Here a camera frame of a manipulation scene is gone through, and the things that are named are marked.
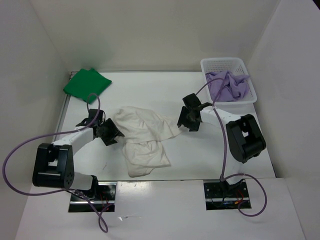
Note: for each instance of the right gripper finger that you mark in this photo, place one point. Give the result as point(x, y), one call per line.
point(183, 119)
point(194, 126)

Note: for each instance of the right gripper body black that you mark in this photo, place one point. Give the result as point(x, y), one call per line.
point(191, 119)

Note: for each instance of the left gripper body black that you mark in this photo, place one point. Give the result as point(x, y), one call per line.
point(105, 131)

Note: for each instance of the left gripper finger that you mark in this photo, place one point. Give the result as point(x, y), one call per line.
point(109, 140)
point(113, 130)

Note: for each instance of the white t shirt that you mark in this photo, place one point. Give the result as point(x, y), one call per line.
point(143, 133)

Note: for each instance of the green t shirt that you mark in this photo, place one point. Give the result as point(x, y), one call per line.
point(87, 85)

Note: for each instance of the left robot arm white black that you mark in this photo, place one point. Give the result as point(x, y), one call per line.
point(54, 162)

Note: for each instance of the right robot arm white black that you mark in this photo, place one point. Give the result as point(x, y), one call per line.
point(242, 138)

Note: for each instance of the purple t shirt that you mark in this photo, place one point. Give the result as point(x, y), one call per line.
point(227, 86)

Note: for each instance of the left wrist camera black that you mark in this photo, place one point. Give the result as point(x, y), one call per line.
point(95, 118)

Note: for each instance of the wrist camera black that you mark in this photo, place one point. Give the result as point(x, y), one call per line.
point(95, 118)
point(191, 101)

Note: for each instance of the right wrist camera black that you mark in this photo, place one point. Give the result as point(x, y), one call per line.
point(191, 101)

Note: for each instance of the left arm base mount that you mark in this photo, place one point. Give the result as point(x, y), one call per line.
point(102, 199)

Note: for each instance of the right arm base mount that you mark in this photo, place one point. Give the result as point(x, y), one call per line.
point(220, 195)

